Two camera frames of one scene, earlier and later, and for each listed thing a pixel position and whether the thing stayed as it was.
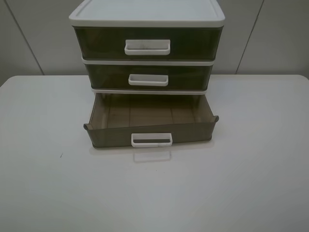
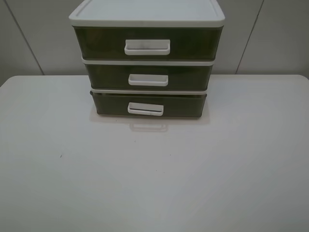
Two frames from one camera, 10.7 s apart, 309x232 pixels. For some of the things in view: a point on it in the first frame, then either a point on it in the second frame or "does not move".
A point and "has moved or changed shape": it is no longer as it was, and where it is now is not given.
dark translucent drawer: x=147 y=43 does not move
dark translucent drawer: x=150 y=120 has moved or changed shape
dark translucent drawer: x=148 y=77 does not move
